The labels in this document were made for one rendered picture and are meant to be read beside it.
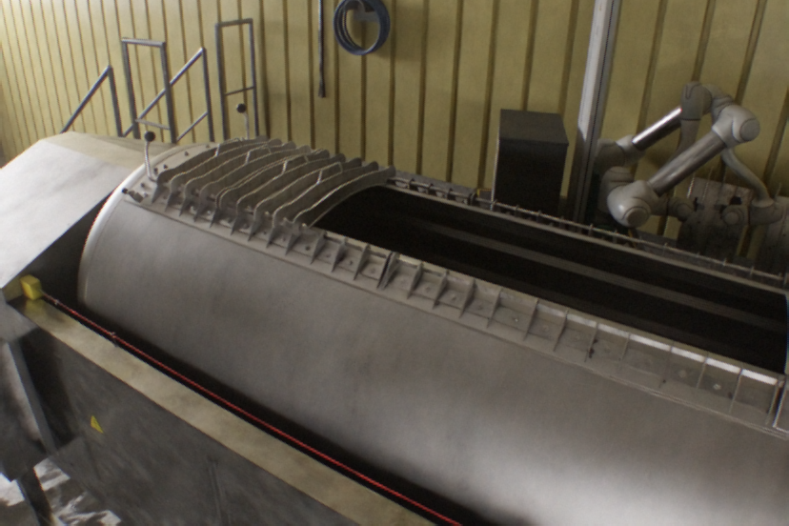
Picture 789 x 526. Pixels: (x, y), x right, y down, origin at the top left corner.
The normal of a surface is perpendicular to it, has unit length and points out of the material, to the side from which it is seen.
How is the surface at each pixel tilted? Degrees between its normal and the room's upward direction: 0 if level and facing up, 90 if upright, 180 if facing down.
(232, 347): 65
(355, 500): 2
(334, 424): 72
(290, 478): 0
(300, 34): 90
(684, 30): 90
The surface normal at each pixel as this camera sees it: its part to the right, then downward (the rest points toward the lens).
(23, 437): 0.85, 0.25
